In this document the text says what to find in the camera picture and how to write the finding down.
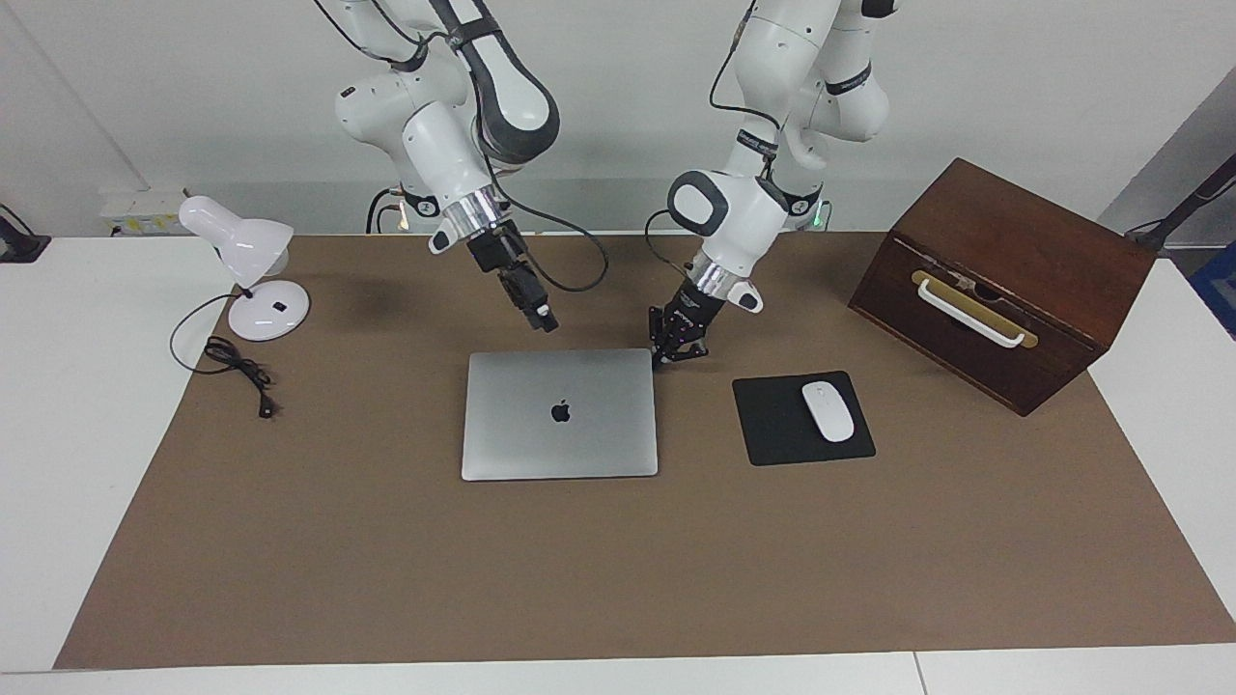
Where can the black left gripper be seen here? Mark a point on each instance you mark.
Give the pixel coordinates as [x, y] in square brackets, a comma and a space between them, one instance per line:
[697, 307]

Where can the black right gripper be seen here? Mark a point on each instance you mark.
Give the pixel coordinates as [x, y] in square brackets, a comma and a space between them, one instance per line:
[507, 265]

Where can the silver grey laptop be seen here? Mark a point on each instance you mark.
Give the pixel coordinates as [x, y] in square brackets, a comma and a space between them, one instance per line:
[599, 444]

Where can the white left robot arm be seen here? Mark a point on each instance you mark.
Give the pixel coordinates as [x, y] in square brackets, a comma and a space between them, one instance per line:
[744, 212]

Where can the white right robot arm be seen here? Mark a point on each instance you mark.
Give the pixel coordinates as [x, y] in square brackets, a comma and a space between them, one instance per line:
[444, 145]

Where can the black mouse pad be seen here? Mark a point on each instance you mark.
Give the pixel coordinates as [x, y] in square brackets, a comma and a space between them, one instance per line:
[772, 425]

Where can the white computer mouse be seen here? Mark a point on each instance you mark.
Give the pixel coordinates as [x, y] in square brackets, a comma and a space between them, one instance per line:
[828, 413]

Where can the brown table mat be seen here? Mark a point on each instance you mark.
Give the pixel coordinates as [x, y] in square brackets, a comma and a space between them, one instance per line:
[618, 579]

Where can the white desk lamp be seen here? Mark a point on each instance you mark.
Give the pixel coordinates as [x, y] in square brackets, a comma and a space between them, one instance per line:
[270, 314]

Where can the dark brown wooden box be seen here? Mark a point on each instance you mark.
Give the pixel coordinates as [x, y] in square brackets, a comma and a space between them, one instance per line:
[1024, 232]

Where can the black table clamp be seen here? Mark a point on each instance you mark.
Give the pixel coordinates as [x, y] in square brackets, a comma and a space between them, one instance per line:
[19, 246]

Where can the black stand pole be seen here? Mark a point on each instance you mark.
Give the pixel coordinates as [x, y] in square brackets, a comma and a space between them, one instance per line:
[1197, 198]

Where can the blue crate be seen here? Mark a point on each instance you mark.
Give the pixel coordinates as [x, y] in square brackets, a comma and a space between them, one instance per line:
[1221, 290]

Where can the white wall power strip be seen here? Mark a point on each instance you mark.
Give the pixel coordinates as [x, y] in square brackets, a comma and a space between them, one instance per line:
[145, 208]

